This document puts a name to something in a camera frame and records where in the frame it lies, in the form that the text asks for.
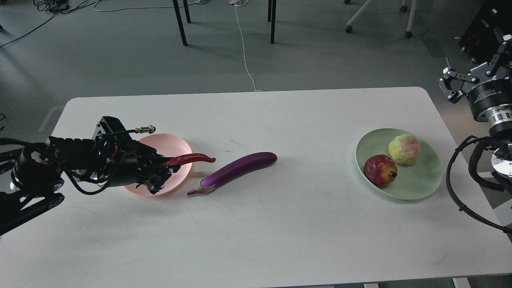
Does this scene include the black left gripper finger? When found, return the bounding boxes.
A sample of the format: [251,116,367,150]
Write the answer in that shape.
[144,166,180,196]
[150,150,172,166]

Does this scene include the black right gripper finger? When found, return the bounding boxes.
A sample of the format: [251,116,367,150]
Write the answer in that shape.
[486,27,511,76]
[438,57,475,104]

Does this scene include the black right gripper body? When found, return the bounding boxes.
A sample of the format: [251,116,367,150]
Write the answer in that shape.
[467,79,512,123]

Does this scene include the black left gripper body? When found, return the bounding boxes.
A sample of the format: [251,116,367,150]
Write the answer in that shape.
[108,144,159,187]

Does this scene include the red chili pepper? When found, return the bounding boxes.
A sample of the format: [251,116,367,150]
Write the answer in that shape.
[166,153,216,166]

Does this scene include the green-pink peach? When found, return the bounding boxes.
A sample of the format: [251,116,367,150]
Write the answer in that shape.
[388,134,421,165]

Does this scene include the red pomegranate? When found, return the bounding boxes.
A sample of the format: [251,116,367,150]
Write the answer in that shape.
[363,154,398,186]

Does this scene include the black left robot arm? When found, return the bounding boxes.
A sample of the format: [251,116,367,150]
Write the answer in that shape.
[1,116,180,235]

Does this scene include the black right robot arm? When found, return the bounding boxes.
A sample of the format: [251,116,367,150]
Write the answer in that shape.
[438,27,512,234]

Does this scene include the pink plate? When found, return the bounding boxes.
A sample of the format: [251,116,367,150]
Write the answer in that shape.
[123,133,194,197]

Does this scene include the black equipment box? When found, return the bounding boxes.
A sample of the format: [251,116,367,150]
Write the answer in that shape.
[459,0,512,63]

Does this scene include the green plate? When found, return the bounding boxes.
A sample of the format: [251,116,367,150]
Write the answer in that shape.
[355,128,444,201]

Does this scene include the purple eggplant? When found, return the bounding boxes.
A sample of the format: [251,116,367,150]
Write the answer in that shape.
[187,152,278,196]

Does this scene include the white chair base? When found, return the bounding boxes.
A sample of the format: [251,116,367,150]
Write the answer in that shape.
[344,0,418,39]

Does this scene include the black table leg left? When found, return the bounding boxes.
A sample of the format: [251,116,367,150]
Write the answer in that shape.
[172,0,191,47]

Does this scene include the black table leg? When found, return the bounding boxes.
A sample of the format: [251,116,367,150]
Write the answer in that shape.
[172,0,191,47]
[267,0,277,44]

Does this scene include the black table leg right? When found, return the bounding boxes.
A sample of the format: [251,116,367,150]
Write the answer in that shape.
[267,0,277,44]

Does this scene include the white floor cable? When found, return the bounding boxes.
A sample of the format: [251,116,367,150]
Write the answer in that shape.
[229,0,263,92]

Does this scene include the black floor cables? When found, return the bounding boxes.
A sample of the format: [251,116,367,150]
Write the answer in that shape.
[0,0,100,48]

